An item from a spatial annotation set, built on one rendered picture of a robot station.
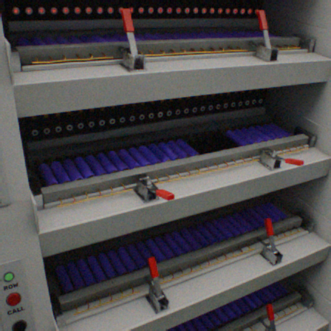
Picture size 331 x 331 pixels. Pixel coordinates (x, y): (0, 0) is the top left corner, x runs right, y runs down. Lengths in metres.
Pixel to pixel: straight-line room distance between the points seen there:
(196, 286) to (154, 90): 0.37
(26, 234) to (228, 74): 0.40
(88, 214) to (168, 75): 0.24
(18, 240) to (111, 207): 0.14
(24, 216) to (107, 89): 0.21
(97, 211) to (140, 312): 0.20
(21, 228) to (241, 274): 0.43
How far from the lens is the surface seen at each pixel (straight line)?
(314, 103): 0.88
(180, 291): 0.73
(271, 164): 0.75
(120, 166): 0.65
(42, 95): 0.53
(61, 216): 0.58
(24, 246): 0.55
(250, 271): 0.79
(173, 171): 0.66
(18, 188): 0.53
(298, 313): 1.01
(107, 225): 0.58
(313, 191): 0.92
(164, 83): 0.59
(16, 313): 0.59
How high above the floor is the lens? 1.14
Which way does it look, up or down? 13 degrees down
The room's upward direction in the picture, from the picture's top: 5 degrees counter-clockwise
